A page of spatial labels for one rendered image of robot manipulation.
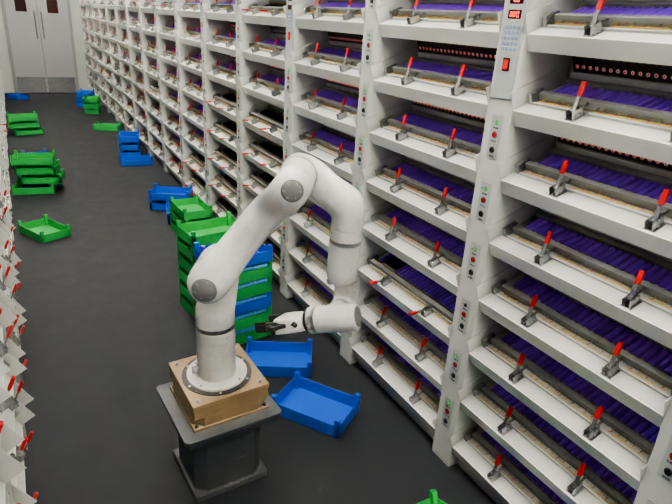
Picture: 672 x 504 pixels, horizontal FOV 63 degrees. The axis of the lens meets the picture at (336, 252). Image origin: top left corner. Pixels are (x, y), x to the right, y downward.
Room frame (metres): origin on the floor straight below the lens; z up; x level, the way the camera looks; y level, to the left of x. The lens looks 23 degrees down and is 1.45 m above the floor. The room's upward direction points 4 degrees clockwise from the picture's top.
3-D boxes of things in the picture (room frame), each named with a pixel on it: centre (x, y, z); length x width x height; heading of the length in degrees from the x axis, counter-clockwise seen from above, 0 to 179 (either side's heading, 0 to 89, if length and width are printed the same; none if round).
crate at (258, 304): (2.34, 0.47, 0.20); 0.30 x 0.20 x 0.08; 129
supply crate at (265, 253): (2.34, 0.47, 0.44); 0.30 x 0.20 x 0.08; 129
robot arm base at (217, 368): (1.48, 0.36, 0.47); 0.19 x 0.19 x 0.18
